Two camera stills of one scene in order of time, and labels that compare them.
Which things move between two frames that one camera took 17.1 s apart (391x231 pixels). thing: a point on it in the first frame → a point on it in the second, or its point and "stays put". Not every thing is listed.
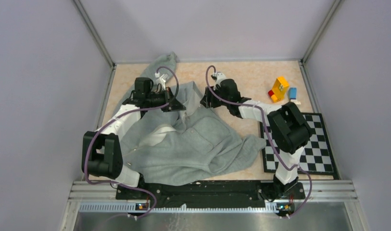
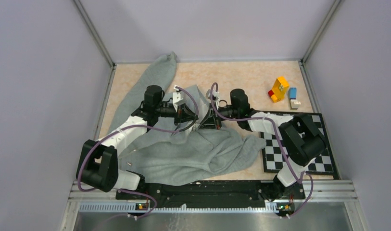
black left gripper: (174, 104) → (183, 114)
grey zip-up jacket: (181, 140) stays put
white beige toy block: (296, 101) stays put
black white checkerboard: (317, 157) stays put
